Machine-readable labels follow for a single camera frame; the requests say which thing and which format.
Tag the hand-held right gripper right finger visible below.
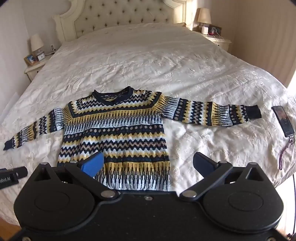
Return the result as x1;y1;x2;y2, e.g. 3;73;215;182
180;152;267;200

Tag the dark picture frame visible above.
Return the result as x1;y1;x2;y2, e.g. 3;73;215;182
208;25;222;36

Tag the black cable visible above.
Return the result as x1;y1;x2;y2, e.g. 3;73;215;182
287;173;296;241

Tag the white bedspread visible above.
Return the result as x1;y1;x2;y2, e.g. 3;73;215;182
0;23;296;229

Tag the smartphone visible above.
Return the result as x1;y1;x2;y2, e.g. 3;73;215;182
271;106;296;137

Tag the cream tufted headboard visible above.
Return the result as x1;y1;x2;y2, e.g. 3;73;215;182
53;0;187;44

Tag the wooden picture frame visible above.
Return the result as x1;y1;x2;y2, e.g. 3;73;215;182
24;55;38;66

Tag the table lamp with cream shade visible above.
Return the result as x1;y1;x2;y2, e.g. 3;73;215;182
30;34;44;59
196;8;212;31

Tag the navy yellow white patterned sweater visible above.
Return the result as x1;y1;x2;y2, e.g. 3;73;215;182
3;86;262;192

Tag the cream nightstand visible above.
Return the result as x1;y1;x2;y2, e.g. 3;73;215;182
24;54;55;82
207;34;232;51

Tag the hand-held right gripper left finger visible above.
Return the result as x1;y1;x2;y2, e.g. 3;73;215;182
29;152;117;200

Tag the dark red phone strap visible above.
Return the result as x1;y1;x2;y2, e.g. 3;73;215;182
279;136;296;171

